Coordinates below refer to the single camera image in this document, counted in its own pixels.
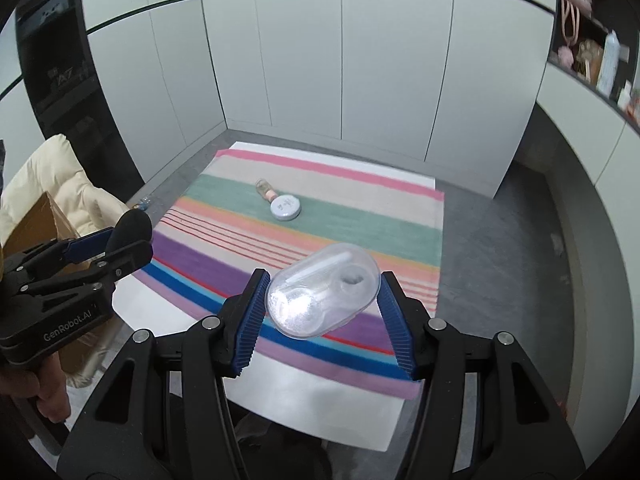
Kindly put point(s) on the white bottle on shelf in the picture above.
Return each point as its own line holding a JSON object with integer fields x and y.
{"x": 608, "y": 68}

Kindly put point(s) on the striped colourful cloth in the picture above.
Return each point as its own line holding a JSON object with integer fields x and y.
{"x": 220, "y": 230}

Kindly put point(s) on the glass bottle pink cap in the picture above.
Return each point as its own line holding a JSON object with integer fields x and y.
{"x": 264, "y": 189}

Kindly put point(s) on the pink plush toy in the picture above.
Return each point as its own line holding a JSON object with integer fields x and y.
{"x": 571, "y": 13}

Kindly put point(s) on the clear oval plastic case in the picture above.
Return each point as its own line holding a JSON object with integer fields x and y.
{"x": 323, "y": 291}

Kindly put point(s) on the cream padded armchair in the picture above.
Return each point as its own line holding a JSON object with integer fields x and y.
{"x": 55, "y": 169}

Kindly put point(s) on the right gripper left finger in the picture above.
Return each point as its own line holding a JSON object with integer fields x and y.
{"x": 160, "y": 411}

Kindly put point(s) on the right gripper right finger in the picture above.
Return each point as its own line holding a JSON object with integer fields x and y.
{"x": 520, "y": 431}

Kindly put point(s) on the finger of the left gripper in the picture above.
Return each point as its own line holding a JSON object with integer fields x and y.
{"x": 98, "y": 274}
{"x": 49, "y": 258}

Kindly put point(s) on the black round puff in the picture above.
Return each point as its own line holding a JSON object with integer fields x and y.
{"x": 132, "y": 227}

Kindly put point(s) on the black glass cabinet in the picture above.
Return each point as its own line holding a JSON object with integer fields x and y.
{"x": 66, "y": 96}

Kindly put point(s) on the brown cardboard box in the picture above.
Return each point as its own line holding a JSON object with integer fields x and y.
{"x": 45, "y": 221}

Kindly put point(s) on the white round compact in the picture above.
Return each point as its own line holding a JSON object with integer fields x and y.
{"x": 285, "y": 207}

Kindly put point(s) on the person's left hand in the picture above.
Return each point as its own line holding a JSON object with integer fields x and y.
{"x": 47, "y": 385}

